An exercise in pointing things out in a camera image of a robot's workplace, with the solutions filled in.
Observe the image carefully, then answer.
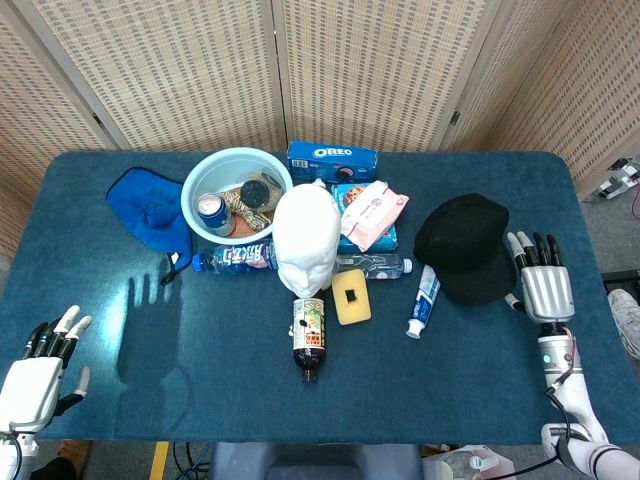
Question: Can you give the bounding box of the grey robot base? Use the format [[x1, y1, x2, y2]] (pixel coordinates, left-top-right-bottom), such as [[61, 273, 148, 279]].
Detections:
[[208, 441, 427, 480]]

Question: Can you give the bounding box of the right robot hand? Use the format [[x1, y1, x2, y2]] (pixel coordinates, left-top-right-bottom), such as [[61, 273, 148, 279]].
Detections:
[[504, 230, 577, 326]]

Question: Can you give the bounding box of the clear water bottle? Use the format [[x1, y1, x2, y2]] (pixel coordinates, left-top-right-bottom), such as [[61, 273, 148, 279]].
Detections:
[[335, 252, 415, 280]]

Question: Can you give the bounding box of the blue label drink bottle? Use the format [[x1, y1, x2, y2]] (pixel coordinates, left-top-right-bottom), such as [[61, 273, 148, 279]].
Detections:
[[192, 239, 279, 276]]

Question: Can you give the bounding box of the white power strip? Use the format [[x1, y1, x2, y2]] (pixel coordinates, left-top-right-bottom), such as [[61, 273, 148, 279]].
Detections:
[[593, 156, 640, 202]]

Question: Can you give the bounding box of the blue microfiber cloth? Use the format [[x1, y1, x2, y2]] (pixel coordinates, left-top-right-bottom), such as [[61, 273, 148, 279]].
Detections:
[[105, 166, 194, 287]]

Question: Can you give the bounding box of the white blue toothpaste tube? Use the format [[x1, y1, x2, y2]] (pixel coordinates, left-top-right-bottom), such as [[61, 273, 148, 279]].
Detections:
[[405, 263, 442, 341]]

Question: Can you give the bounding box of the braided rope bundle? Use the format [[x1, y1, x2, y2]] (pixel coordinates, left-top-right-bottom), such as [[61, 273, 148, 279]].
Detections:
[[218, 188, 274, 232]]

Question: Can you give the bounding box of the white foam mannequin head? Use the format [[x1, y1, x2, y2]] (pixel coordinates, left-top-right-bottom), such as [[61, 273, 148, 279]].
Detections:
[[272, 178, 343, 299]]

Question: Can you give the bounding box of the blue cookie box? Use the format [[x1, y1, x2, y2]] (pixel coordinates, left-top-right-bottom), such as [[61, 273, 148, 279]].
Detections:
[[330, 182, 401, 254]]

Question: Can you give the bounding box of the clear plastic container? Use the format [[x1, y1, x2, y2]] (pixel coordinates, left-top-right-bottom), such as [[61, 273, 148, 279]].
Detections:
[[423, 443, 517, 480]]

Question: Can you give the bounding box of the blue Oreo box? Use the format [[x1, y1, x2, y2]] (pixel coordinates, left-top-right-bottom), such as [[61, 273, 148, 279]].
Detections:
[[285, 140, 380, 188]]

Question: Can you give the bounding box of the black cap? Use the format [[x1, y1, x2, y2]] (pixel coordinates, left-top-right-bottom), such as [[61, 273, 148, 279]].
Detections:
[[413, 193, 518, 308]]

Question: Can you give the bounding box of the dark tea bottle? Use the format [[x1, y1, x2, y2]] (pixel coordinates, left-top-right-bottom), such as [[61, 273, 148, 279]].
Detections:
[[291, 296, 329, 384]]

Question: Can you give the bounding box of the woven folding screen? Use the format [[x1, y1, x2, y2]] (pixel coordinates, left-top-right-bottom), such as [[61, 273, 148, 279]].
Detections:
[[0, 0, 640, 261]]

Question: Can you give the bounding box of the round dark lid jar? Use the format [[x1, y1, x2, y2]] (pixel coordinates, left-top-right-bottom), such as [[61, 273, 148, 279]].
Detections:
[[239, 171, 284, 212]]

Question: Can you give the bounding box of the white sneaker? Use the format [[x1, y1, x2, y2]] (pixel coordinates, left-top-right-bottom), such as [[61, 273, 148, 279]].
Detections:
[[606, 288, 640, 361]]

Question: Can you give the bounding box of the yellow sponge with slot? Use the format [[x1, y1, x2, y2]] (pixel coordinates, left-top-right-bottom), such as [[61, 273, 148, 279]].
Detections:
[[330, 268, 374, 327]]

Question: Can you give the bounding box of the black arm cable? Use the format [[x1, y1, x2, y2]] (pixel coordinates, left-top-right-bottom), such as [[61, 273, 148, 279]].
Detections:
[[544, 368, 592, 472]]

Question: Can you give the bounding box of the pink wet wipes pack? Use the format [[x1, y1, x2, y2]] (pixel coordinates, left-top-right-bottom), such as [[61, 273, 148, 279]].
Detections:
[[339, 180, 411, 253]]

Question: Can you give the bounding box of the light blue plastic basin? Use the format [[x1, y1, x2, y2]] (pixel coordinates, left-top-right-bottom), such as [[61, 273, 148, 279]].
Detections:
[[180, 147, 295, 243]]

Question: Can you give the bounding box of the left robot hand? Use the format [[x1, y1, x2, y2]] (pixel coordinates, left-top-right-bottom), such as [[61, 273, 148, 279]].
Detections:
[[0, 304, 94, 434]]

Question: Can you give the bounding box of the blue soda can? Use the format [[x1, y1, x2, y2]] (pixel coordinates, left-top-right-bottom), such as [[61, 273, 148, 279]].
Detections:
[[195, 192, 237, 238]]

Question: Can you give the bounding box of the teal fabric table cover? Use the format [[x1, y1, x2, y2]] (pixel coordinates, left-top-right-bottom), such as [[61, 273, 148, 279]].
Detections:
[[0, 150, 640, 447]]

